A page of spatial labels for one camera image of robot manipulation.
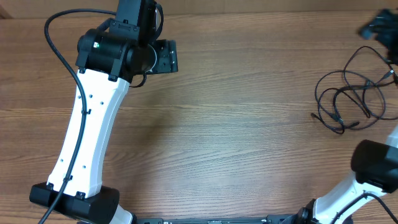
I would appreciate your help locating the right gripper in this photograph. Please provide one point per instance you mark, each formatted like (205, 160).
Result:
(388, 23)

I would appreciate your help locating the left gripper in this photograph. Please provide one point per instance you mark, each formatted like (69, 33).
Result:
(167, 51)

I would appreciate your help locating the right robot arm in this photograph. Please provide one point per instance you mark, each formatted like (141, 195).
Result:
(373, 164)

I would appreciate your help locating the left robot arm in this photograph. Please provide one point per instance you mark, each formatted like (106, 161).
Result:
(126, 44)

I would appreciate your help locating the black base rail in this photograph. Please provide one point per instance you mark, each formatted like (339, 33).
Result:
(269, 219)

